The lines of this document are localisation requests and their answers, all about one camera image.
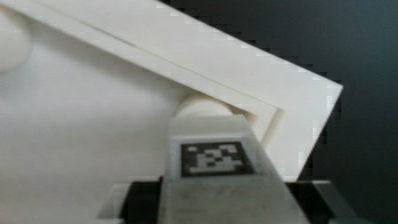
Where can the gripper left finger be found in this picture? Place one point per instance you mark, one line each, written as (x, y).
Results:
(132, 203)

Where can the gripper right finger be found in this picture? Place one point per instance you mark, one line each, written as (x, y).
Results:
(322, 202)

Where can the white table leg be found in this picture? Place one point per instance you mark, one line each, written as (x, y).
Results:
(223, 188)

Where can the white U-shaped obstacle fence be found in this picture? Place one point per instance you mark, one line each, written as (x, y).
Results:
(235, 64)

